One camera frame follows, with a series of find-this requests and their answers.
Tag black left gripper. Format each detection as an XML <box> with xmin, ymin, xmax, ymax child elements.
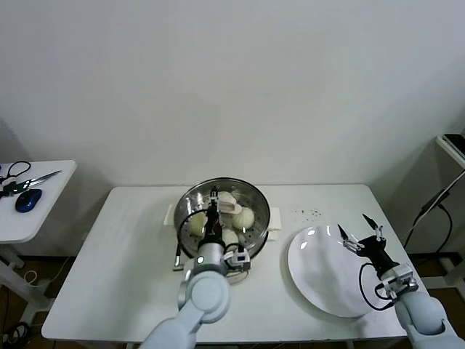
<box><xmin>201</xmin><ymin>187</ymin><xmax>225</xmax><ymax>245</ymax></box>

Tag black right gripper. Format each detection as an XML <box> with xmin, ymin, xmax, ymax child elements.
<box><xmin>337</xmin><ymin>213</ymin><xmax>399</xmax><ymax>274</ymax></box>

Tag perforated steel steamer basket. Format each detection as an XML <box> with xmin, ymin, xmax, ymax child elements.
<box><xmin>174</xmin><ymin>177</ymin><xmax>272</xmax><ymax>260</ymax></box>

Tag steel steamer pot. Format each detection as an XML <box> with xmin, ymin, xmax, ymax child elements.
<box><xmin>163</xmin><ymin>203</ymin><xmax>283</xmax><ymax>288</ymax></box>

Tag white round plate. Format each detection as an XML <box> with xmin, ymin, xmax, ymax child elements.
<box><xmin>287</xmin><ymin>225</ymin><xmax>375</xmax><ymax>319</ymax></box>

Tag white side table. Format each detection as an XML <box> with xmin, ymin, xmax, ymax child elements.
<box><xmin>0</xmin><ymin>159</ymin><xmax>77</xmax><ymax>313</ymax></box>

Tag blue computer mouse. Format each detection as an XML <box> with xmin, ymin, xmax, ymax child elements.
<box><xmin>14</xmin><ymin>188</ymin><xmax>42</xmax><ymax>213</ymax></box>

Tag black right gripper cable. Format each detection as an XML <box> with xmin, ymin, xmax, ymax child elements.
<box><xmin>359</xmin><ymin>263</ymin><xmax>397</xmax><ymax>312</ymax></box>

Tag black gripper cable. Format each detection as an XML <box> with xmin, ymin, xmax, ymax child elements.
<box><xmin>173</xmin><ymin>210</ymin><xmax>211</xmax><ymax>272</ymax></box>
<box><xmin>359</xmin><ymin>263</ymin><xmax>397</xmax><ymax>312</ymax></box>

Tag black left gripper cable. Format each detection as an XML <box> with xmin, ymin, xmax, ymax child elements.
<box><xmin>173</xmin><ymin>210</ymin><xmax>211</xmax><ymax>272</ymax></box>

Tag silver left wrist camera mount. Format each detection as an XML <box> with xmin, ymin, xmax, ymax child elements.
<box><xmin>223</xmin><ymin>246</ymin><xmax>252</xmax><ymax>273</ymax></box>

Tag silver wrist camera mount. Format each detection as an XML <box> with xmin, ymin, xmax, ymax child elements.
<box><xmin>223</xmin><ymin>246</ymin><xmax>252</xmax><ymax>273</ymax></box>
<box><xmin>379</xmin><ymin>263</ymin><xmax>419</xmax><ymax>301</ymax></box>

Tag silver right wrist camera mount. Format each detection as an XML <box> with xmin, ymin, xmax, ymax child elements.
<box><xmin>379</xmin><ymin>263</ymin><xmax>419</xmax><ymax>301</ymax></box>

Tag black background cable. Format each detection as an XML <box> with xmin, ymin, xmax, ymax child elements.
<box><xmin>403</xmin><ymin>203</ymin><xmax>452</xmax><ymax>254</ymax></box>

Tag white shelf frame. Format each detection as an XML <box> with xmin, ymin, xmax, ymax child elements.
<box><xmin>401</xmin><ymin>133</ymin><xmax>465</xmax><ymax>290</ymax></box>

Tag black handled scissors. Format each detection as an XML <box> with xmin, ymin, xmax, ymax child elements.
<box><xmin>0</xmin><ymin>160</ymin><xmax>62</xmax><ymax>189</ymax></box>

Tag white floor cable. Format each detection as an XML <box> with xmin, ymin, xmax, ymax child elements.
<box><xmin>22</xmin><ymin>256</ymin><xmax>72</xmax><ymax>289</ymax></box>

